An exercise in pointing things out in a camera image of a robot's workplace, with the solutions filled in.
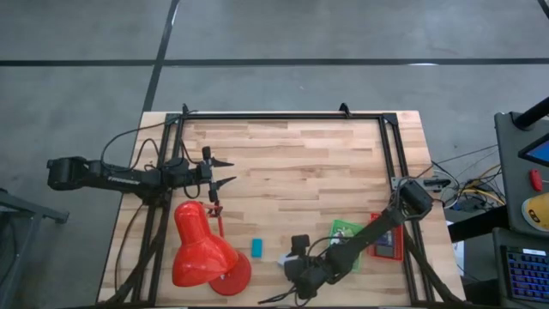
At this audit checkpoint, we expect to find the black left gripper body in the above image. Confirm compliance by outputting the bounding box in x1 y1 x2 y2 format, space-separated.
165 157 215 190

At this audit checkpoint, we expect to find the yellow white round object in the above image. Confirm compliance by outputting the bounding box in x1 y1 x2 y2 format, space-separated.
521 192 549 233

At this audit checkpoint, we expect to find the black monitor pole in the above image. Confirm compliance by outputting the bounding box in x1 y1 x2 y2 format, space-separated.
513 96 549 131

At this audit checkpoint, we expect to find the blue screen monitor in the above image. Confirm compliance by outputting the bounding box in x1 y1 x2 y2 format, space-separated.
517 133 549 168

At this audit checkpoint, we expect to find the red button device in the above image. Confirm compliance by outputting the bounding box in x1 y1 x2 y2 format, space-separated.
529 169 544 193

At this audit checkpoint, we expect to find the grey control cart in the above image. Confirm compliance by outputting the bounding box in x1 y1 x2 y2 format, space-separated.
493 110 549 235

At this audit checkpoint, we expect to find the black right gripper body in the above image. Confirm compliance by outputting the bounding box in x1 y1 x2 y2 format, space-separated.
285 255 334 300

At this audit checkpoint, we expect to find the grey metal stand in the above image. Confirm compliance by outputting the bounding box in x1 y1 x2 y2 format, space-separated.
0 187 69 309

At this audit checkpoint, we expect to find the red desk lamp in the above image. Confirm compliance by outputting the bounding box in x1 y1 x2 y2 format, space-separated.
171 199 253 297

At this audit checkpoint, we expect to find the black aluminium table frame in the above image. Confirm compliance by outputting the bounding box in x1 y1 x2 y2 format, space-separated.
102 112 462 308

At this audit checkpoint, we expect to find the red plastic basket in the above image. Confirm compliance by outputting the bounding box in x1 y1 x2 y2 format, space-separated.
366 212 404 262

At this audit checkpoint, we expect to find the green plastic basket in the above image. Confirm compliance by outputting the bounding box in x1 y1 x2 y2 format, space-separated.
328 218 365 274

